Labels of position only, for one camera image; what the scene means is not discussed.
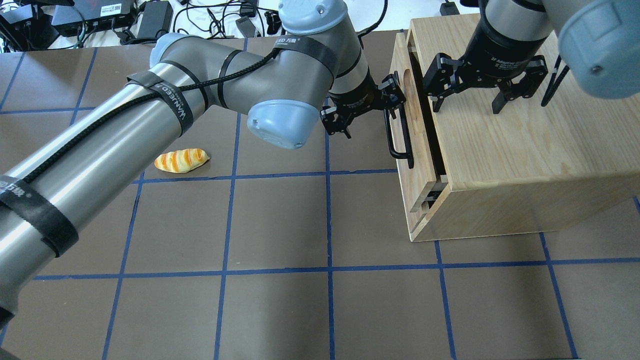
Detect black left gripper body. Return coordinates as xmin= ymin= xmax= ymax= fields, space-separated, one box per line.
xmin=327 ymin=67 xmax=386 ymax=117

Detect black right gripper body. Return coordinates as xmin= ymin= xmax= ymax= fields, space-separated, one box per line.
xmin=464 ymin=14 xmax=552 ymax=89

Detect wooden drawer with handle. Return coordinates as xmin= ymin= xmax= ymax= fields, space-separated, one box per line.
xmin=388 ymin=32 xmax=447 ymax=242

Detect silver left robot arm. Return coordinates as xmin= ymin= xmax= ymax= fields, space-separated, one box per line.
xmin=0 ymin=0 xmax=406 ymax=326

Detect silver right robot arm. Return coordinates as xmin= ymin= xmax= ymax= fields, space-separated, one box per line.
xmin=422 ymin=0 xmax=640 ymax=114

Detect light wooden drawer cabinet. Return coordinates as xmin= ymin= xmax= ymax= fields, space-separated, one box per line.
xmin=400 ymin=14 xmax=640 ymax=242

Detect small black adapter top right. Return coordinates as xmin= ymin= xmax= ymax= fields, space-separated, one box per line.
xmin=439 ymin=0 xmax=460 ymax=17

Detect toy bread loaf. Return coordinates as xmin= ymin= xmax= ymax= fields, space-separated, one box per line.
xmin=153 ymin=148 xmax=210 ymax=174

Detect black power adapter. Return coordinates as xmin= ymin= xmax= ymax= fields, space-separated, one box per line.
xmin=136 ymin=0 xmax=173 ymax=40

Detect black electronics box with label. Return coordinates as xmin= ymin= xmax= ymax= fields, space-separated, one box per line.
xmin=51 ymin=0 xmax=138 ymax=37

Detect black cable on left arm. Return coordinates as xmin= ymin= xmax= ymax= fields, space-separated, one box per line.
xmin=20 ymin=47 xmax=282 ymax=185

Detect tangled black cables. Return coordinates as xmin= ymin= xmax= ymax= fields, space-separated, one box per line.
xmin=172 ymin=0 xmax=281 ymax=40

